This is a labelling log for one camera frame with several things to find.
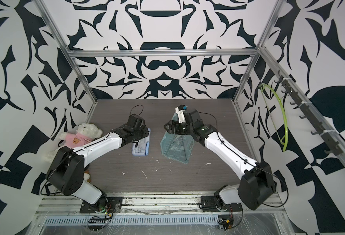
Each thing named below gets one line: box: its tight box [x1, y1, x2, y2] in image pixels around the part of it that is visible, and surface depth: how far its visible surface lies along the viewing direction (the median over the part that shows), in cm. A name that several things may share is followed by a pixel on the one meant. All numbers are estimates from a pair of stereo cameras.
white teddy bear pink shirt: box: [41, 122, 103, 164], surface depth 91 cm
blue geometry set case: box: [131, 128, 151, 157], surface depth 93 cm
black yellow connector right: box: [218, 215, 234, 231], surface depth 73 cm
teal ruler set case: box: [160, 111, 195, 165], surface depth 94 cm
